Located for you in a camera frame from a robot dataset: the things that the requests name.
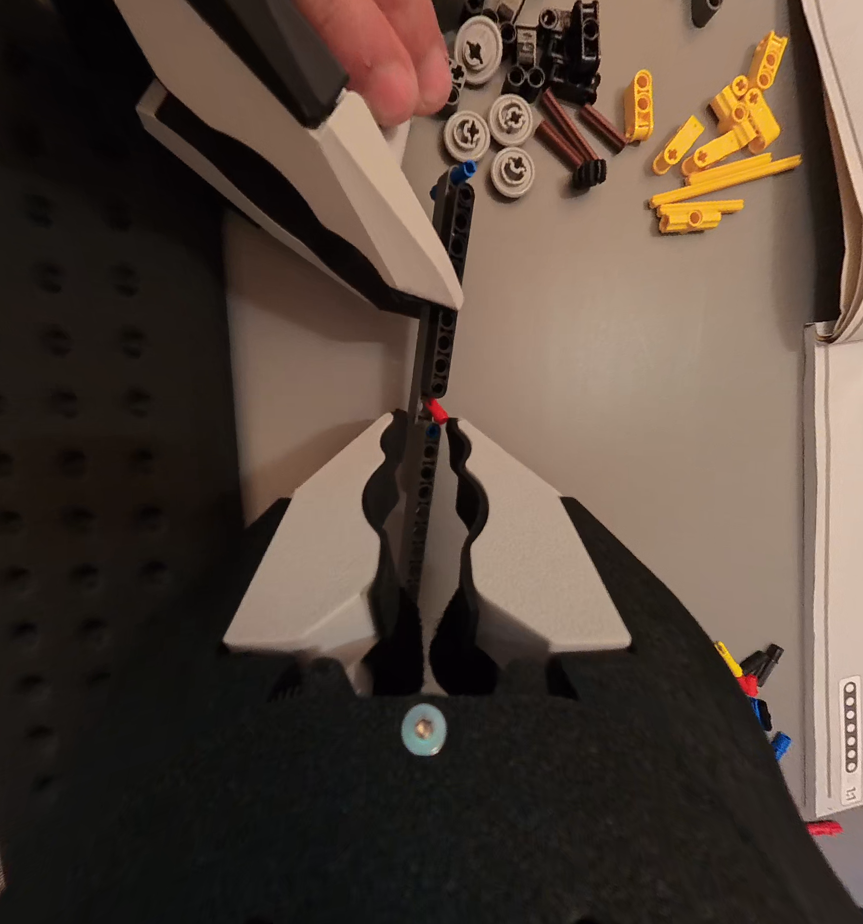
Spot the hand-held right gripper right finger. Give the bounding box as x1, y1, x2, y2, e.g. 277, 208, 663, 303
444, 417, 632, 655

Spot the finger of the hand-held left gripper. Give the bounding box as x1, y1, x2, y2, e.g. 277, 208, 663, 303
135, 79, 421, 315
114, 0, 466, 313

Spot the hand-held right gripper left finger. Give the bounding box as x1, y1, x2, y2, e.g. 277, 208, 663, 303
223, 411, 408, 688

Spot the long black toy beam assembly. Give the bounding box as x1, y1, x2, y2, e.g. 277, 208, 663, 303
401, 160, 479, 596

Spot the pile of colourful connector pins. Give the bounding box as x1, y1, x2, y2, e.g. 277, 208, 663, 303
713, 639, 793, 762

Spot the person's left hand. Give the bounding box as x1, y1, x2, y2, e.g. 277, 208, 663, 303
293, 0, 454, 129

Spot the grey toy pulley wheel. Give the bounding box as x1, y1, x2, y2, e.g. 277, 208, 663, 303
488, 94, 535, 147
443, 110, 491, 163
453, 16, 504, 86
490, 146, 537, 199

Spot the dark brown toy axle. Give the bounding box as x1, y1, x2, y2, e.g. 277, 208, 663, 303
534, 119, 585, 173
540, 88, 600, 168
579, 103, 629, 153

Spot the pile of small black connectors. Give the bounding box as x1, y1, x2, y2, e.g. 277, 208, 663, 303
438, 0, 605, 108

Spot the small yellow toy beam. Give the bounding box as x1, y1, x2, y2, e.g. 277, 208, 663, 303
623, 70, 655, 143

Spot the white instruction booklet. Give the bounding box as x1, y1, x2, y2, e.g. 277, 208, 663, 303
799, 0, 863, 821

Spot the pile of yellow toy pieces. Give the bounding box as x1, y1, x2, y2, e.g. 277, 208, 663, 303
648, 30, 804, 235

